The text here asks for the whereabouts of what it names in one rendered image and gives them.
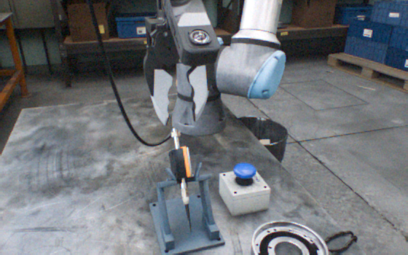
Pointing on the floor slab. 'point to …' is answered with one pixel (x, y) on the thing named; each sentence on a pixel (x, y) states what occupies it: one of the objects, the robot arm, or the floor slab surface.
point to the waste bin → (265, 130)
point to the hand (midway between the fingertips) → (181, 116)
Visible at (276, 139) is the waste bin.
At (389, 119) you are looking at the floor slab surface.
